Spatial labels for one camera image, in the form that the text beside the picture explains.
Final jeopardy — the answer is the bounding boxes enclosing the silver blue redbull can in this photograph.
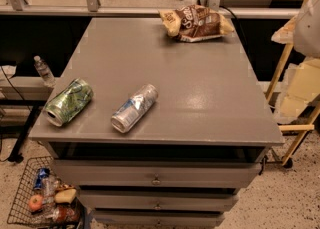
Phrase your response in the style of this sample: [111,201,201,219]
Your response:
[111,84,158,133]

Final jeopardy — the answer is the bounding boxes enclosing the green soda can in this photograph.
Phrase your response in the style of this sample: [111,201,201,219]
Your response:
[44,78,93,127]

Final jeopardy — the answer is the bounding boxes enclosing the blue can in basket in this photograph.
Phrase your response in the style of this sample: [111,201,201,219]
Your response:
[33,168,50,190]

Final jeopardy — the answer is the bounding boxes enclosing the grey drawer cabinet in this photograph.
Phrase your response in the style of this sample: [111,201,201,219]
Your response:
[28,17,285,228]

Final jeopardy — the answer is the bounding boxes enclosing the brown yellow chip bag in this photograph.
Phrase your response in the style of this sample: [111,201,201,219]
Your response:
[159,5,234,43]

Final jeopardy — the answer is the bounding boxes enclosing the top drawer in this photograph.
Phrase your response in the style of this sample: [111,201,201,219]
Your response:
[52,160,260,188]

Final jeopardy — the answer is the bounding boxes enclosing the drawer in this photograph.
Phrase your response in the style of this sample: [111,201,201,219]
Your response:
[92,211,224,227]
[79,190,238,212]
[52,160,260,188]

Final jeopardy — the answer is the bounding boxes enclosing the middle drawer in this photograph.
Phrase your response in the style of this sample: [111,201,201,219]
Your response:
[79,190,238,212]

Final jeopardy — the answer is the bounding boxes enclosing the clear plastic water bottle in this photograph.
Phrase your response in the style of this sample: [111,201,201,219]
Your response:
[34,56,55,87]

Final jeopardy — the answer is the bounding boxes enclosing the bottom drawer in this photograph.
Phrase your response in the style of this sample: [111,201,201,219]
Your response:
[92,211,224,227]

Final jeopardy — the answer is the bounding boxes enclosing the yellow sponge in basket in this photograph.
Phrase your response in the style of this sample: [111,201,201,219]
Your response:
[54,189,77,204]

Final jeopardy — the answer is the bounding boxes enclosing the clear bottle in basket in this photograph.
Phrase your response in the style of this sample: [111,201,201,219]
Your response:
[42,175,55,211]

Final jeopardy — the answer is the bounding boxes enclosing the red snack bag in basket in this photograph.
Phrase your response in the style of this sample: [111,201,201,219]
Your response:
[52,206,80,223]

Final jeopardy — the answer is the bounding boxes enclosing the red apple in basket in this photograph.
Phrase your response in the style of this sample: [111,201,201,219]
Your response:
[28,194,43,212]

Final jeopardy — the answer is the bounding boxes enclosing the black wire basket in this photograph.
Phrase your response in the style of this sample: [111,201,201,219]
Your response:
[7,156,84,229]

